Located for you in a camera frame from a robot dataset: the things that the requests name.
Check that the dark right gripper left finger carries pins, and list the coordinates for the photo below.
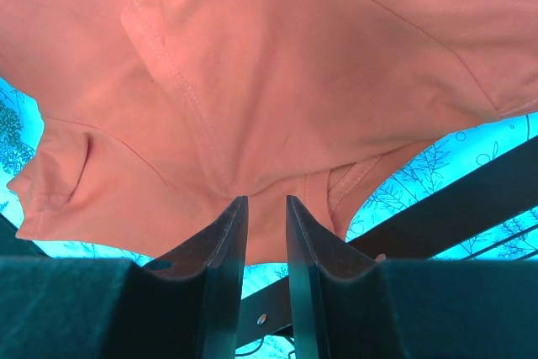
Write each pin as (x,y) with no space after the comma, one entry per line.
(184,304)

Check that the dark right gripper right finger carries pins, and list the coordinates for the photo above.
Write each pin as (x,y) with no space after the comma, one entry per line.
(346,305)

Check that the orange t shirt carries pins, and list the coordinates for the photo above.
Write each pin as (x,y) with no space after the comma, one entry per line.
(158,113)

